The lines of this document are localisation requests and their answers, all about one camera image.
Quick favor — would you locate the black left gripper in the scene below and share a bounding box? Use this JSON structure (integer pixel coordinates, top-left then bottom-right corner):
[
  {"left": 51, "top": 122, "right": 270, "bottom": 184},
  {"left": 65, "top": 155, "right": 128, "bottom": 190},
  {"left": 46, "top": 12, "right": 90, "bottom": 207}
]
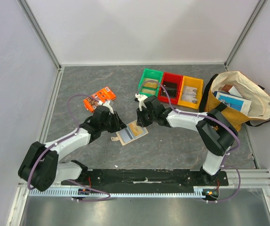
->
[{"left": 100, "top": 111, "right": 127, "bottom": 133}]

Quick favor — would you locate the beige card holder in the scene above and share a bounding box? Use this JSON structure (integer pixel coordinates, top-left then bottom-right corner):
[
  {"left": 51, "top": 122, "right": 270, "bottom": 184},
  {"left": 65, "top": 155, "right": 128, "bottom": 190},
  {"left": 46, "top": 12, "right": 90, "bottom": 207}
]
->
[{"left": 111, "top": 120, "right": 149, "bottom": 146}]

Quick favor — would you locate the gold card from holder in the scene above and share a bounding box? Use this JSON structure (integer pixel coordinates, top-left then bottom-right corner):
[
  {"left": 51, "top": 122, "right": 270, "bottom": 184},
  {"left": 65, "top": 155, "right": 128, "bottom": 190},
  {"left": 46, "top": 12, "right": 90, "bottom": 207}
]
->
[{"left": 127, "top": 120, "right": 148, "bottom": 139}]

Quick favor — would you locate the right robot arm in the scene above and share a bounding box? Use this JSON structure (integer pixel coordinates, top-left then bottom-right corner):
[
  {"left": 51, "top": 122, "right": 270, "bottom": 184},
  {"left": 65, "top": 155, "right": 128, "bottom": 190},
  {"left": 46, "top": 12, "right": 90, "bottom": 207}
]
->
[{"left": 135, "top": 94, "right": 240, "bottom": 186}]

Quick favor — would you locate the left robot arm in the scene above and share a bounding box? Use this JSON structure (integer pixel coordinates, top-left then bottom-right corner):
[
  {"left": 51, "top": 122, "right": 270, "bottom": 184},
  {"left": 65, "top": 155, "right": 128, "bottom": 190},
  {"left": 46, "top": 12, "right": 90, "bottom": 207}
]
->
[{"left": 18, "top": 106, "right": 127, "bottom": 192}]

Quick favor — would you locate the gold card in green bin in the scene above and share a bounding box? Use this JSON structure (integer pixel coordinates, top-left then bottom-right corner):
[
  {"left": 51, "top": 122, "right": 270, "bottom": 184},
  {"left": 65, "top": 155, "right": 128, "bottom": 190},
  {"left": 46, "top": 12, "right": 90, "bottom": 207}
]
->
[{"left": 143, "top": 78, "right": 159, "bottom": 89}]

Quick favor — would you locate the black card in red bin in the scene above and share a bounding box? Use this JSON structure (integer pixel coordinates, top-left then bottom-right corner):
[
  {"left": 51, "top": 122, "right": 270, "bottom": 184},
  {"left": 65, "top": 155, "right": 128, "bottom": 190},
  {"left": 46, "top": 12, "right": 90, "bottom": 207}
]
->
[{"left": 163, "top": 81, "right": 177, "bottom": 89}]

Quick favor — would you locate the white vip card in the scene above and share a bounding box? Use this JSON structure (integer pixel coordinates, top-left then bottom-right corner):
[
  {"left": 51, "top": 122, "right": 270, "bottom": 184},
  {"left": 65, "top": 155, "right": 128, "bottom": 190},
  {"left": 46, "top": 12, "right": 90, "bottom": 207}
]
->
[
  {"left": 181, "top": 94, "right": 197, "bottom": 104},
  {"left": 183, "top": 86, "right": 198, "bottom": 96}
]

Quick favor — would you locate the green plastic bin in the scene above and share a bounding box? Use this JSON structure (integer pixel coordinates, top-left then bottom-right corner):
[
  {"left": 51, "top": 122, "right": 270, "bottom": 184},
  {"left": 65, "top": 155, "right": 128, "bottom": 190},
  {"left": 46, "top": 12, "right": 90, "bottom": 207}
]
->
[{"left": 138, "top": 68, "right": 163, "bottom": 97}]

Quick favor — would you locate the orange snack box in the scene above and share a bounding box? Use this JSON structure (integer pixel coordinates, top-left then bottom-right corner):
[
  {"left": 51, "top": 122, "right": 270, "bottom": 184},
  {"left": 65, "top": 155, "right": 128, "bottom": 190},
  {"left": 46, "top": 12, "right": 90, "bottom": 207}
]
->
[{"left": 83, "top": 87, "right": 116, "bottom": 113}]

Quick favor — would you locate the red plastic bin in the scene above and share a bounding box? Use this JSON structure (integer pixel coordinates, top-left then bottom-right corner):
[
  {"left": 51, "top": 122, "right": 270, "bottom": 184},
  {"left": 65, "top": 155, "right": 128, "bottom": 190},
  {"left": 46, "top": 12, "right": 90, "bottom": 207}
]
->
[{"left": 161, "top": 72, "right": 183, "bottom": 105}]

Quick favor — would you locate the yellow plastic bin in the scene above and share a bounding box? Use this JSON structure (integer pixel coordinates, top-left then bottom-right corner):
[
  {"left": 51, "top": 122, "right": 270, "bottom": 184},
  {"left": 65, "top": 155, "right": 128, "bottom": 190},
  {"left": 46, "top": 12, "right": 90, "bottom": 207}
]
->
[{"left": 178, "top": 76, "right": 204, "bottom": 110}]

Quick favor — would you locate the brown box in bag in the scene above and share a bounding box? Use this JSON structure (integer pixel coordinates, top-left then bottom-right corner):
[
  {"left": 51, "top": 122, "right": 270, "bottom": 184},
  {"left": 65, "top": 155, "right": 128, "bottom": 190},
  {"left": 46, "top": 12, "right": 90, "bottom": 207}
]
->
[{"left": 221, "top": 84, "right": 233, "bottom": 93}]

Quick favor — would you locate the blue white box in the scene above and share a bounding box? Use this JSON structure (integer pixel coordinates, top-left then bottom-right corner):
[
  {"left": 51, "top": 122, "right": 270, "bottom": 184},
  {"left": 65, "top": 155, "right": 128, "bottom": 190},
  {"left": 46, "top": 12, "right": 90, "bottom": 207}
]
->
[{"left": 214, "top": 91, "right": 252, "bottom": 115}]

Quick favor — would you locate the yellow canvas tote bag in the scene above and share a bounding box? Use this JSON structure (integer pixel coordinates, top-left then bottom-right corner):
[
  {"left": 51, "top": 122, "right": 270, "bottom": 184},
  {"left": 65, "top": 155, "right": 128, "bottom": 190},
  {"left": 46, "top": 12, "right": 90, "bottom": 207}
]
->
[{"left": 199, "top": 71, "right": 270, "bottom": 131}]

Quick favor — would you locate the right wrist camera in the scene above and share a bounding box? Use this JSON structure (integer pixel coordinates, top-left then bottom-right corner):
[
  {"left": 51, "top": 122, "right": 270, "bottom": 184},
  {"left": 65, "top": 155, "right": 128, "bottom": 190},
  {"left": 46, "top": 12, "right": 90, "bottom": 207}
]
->
[{"left": 135, "top": 94, "right": 148, "bottom": 111}]

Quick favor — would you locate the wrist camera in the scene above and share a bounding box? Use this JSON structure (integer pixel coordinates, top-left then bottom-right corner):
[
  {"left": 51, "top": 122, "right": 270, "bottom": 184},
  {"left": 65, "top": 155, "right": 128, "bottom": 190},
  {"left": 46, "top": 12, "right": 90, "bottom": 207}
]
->
[
  {"left": 98, "top": 100, "right": 114, "bottom": 114},
  {"left": 135, "top": 94, "right": 148, "bottom": 111}
]

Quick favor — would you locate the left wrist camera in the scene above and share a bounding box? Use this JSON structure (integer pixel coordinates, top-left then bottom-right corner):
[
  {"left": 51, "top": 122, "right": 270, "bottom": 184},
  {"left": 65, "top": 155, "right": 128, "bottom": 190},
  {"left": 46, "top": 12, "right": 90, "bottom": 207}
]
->
[{"left": 98, "top": 100, "right": 114, "bottom": 114}]

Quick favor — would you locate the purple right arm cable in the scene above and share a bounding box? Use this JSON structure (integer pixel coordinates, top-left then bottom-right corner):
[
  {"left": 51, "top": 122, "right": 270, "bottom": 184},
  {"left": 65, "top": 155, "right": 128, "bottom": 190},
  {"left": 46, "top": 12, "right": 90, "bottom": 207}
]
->
[{"left": 137, "top": 80, "right": 241, "bottom": 203}]

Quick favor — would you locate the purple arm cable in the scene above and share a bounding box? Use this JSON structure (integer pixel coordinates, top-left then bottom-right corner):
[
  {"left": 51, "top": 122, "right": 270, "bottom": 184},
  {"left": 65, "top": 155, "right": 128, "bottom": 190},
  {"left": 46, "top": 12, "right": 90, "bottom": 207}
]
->
[
  {"left": 137, "top": 80, "right": 241, "bottom": 203},
  {"left": 26, "top": 94, "right": 111, "bottom": 203}
]

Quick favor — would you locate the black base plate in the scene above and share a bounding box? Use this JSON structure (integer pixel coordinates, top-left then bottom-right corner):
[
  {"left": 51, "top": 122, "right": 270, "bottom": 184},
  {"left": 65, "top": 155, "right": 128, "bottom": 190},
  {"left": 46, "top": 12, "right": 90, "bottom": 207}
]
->
[{"left": 61, "top": 168, "right": 230, "bottom": 194}]

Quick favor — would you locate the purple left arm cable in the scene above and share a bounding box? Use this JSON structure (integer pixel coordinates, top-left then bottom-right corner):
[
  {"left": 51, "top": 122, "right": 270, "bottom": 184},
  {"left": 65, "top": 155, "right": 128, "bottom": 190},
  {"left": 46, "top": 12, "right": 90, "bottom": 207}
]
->
[{"left": 26, "top": 94, "right": 111, "bottom": 203}]

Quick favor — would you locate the white slotted cable duct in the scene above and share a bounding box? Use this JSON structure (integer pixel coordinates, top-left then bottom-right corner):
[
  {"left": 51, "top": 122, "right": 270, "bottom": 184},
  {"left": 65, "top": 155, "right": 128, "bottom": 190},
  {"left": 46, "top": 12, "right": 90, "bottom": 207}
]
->
[{"left": 29, "top": 185, "right": 205, "bottom": 198}]

